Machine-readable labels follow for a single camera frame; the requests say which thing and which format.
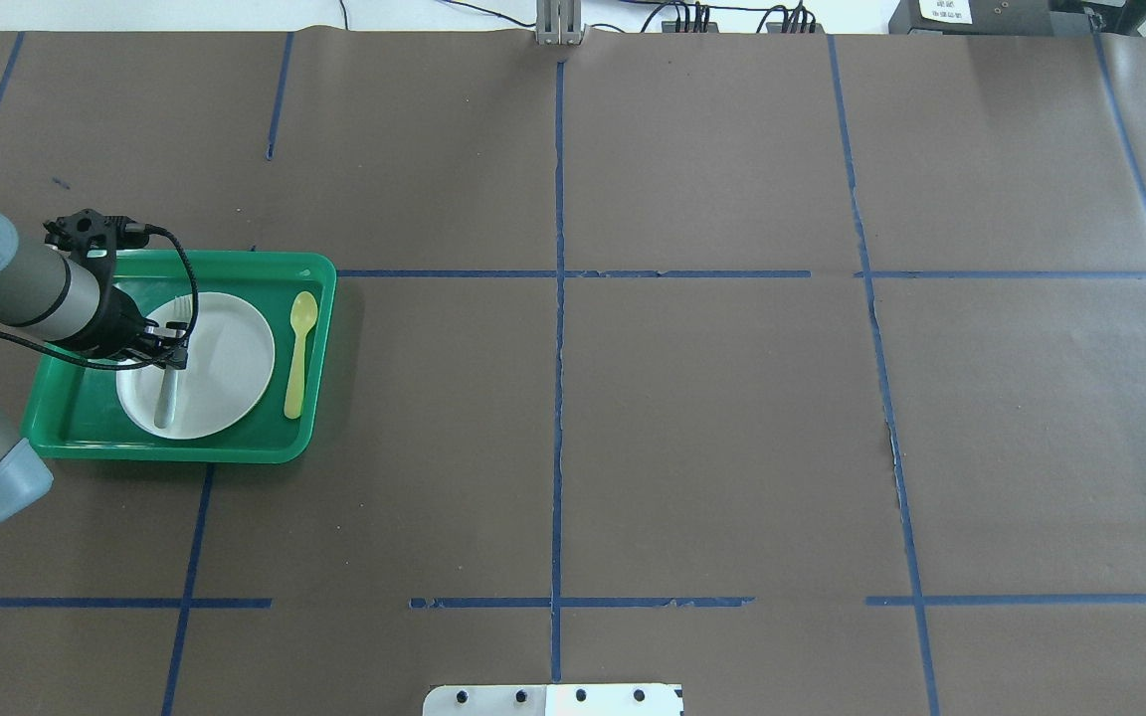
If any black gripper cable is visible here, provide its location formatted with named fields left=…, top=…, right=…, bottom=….
left=0, top=225, right=201, bottom=371

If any black desktop box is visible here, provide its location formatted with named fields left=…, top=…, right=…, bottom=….
left=887, top=1, right=1053, bottom=37

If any orange black usb hub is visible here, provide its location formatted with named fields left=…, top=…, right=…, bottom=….
left=756, top=1, right=824, bottom=36
left=659, top=3, right=719, bottom=36

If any aluminium frame post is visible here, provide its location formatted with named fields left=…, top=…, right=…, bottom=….
left=535, top=0, right=586, bottom=47

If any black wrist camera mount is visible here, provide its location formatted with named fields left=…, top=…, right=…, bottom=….
left=44, top=208, right=150, bottom=258

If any far orange black usb hub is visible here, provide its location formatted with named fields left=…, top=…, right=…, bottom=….
left=659, top=3, right=719, bottom=36

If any yellow plastic spoon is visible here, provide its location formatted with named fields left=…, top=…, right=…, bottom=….
left=283, top=291, right=319, bottom=419

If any pale translucent plastic fork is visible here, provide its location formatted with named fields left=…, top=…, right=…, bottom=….
left=152, top=302, right=188, bottom=431

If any white round plate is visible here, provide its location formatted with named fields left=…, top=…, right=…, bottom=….
left=115, top=291, right=275, bottom=441

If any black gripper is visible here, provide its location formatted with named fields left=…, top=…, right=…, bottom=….
left=81, top=282, right=190, bottom=370

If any green plastic tray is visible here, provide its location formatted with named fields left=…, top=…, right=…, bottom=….
left=22, top=251, right=338, bottom=465

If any near orange black usb hub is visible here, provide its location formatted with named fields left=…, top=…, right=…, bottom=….
left=756, top=1, right=824, bottom=36

